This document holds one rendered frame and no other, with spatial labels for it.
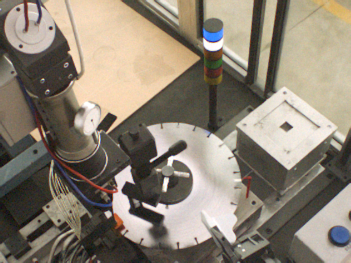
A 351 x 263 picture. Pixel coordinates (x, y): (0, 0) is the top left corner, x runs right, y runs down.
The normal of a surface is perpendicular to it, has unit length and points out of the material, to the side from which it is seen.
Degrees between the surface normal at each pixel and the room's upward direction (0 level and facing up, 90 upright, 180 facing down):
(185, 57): 0
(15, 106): 90
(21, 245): 0
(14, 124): 90
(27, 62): 45
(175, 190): 5
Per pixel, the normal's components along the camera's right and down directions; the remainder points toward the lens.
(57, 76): 0.64, 0.63
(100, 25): -0.10, -0.51
